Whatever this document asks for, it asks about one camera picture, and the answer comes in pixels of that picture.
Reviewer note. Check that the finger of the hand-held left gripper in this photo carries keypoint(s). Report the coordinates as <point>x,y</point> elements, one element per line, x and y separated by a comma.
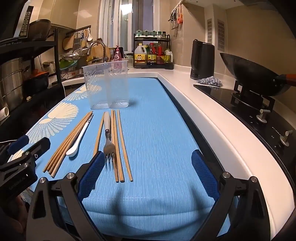
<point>39,147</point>
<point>18,141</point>

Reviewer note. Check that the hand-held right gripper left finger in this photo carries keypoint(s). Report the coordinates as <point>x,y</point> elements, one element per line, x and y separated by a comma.
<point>92,171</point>

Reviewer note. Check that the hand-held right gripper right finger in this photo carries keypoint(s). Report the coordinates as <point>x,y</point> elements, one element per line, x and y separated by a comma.
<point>205,176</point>

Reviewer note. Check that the clear plastic utensil holder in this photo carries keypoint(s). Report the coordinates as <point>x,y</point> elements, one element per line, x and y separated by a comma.
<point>104,88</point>

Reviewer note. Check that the person's left hand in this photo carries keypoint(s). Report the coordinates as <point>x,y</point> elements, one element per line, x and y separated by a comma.
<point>19,213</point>

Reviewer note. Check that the white pipe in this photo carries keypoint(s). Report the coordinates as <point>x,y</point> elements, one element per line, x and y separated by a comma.
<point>4,113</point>

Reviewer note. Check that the steel stockpot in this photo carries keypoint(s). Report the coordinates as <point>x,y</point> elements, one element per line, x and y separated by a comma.
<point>11,81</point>

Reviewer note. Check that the black pot orange lid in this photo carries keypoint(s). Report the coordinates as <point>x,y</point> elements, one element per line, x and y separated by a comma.
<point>37,81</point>

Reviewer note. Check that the blue shell-print mat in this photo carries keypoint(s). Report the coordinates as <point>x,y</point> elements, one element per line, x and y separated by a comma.
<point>157,129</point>

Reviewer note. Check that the silver stove knob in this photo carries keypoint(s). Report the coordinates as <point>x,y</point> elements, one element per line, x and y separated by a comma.
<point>284,139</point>
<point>262,118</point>

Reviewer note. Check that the black gas stove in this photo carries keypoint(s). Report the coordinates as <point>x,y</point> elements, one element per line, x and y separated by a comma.
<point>219,92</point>

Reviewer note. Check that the green basin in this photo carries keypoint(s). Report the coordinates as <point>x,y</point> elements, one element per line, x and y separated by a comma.
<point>67,63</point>

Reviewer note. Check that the blue dish cloth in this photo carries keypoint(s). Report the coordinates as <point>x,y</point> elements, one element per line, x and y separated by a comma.
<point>209,81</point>

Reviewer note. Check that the steel colander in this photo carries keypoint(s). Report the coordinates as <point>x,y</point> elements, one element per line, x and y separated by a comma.
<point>74,56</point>

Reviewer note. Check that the black shelf rack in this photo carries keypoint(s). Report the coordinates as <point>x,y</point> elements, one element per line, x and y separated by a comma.
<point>56,46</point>

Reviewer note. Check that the faucet sponge basket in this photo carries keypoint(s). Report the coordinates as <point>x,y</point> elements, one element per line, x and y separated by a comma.
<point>94,60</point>

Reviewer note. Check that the hanging wooden cutting board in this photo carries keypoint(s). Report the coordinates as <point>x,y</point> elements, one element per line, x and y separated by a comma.
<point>68,42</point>

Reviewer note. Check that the metal grater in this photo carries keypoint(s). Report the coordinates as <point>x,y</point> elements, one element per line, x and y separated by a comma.
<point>76,42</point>

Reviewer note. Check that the round wooden cutting board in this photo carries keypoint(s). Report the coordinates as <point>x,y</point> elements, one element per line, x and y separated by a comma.
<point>98,52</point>

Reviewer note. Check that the black wok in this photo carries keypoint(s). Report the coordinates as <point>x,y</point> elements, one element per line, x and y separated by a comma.
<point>249,71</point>

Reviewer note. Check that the dark bowl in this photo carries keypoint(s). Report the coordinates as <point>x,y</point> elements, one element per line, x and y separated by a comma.
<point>39,30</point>

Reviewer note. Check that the black electric kettle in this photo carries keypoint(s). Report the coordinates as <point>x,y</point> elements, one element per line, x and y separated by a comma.
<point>203,60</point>

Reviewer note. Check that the glass jar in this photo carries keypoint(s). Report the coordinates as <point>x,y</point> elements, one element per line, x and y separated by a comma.
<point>130,60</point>

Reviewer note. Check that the black spice rack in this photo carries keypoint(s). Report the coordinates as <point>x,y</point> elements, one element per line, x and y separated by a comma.
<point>161,67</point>

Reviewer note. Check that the microwave oven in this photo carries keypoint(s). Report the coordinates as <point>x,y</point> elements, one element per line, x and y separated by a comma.
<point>26,23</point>

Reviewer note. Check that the chrome faucet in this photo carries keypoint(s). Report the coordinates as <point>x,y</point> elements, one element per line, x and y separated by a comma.
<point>96,42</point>

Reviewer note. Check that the pink dish soap bottle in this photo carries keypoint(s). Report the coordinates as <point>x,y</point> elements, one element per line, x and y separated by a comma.
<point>117,54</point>

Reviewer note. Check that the white ladle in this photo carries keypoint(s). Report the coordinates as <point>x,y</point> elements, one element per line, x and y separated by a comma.
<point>89,37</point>

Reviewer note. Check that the white-capped oil dispenser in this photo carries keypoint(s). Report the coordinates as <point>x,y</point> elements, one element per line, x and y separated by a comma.
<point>168,58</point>

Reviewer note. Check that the yellow-label sauce bottle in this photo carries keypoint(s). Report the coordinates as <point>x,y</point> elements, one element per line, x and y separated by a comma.
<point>150,58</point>

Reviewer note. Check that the red sauce bottle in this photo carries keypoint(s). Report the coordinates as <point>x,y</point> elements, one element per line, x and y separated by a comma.
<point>159,54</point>

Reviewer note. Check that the row of spice jars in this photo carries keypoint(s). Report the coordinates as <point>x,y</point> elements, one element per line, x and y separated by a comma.
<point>148,33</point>

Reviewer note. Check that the window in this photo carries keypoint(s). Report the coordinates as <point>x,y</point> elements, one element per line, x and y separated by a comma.
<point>129,23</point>

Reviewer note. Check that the wall outlet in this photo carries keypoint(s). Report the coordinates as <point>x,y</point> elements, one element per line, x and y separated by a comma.
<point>49,64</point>

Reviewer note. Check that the black wall utensil rail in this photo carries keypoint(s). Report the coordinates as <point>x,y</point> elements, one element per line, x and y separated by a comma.
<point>78,31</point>

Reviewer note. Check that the wide wall vent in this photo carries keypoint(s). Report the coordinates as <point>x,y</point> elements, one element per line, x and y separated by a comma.
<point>220,34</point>

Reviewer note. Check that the narrow wall vent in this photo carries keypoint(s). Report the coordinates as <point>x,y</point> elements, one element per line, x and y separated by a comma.
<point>209,31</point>

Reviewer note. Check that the hanging kitchen utensils on wall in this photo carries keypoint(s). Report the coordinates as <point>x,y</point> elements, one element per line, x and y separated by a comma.
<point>173,20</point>

